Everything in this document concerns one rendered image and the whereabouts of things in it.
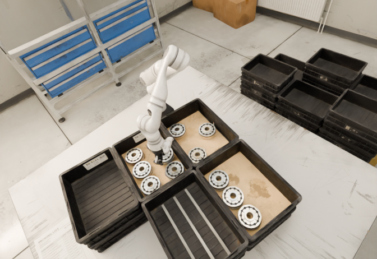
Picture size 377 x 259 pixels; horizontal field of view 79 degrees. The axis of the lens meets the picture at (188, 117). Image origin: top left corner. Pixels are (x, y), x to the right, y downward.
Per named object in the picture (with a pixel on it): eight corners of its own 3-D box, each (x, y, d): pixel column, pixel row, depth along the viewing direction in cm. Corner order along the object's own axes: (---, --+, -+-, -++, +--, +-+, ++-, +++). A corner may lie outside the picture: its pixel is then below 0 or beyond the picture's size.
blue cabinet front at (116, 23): (111, 63, 292) (92, 21, 250) (155, 37, 319) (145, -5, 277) (113, 64, 291) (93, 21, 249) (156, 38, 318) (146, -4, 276)
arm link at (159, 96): (148, 101, 96) (166, 108, 100) (172, 41, 96) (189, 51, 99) (143, 98, 104) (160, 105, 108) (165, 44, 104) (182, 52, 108)
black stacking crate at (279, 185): (197, 179, 123) (194, 169, 114) (239, 149, 131) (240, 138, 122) (248, 248, 99) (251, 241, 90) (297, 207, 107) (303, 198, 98)
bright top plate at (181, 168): (162, 166, 125) (162, 166, 124) (179, 158, 127) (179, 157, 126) (169, 181, 118) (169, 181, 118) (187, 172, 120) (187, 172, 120)
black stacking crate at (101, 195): (69, 184, 130) (58, 175, 121) (118, 157, 138) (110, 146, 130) (89, 250, 106) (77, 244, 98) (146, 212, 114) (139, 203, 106)
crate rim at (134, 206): (60, 176, 123) (57, 175, 121) (111, 147, 131) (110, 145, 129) (79, 246, 99) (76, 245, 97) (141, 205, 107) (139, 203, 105)
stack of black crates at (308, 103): (271, 120, 224) (277, 95, 198) (288, 103, 235) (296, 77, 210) (311, 143, 202) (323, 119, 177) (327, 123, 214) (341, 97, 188)
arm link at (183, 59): (194, 52, 102) (171, 65, 124) (175, 41, 98) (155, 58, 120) (188, 70, 100) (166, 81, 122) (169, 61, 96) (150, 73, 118)
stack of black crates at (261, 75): (238, 102, 245) (239, 68, 212) (255, 87, 257) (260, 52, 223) (271, 121, 224) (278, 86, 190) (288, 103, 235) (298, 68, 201)
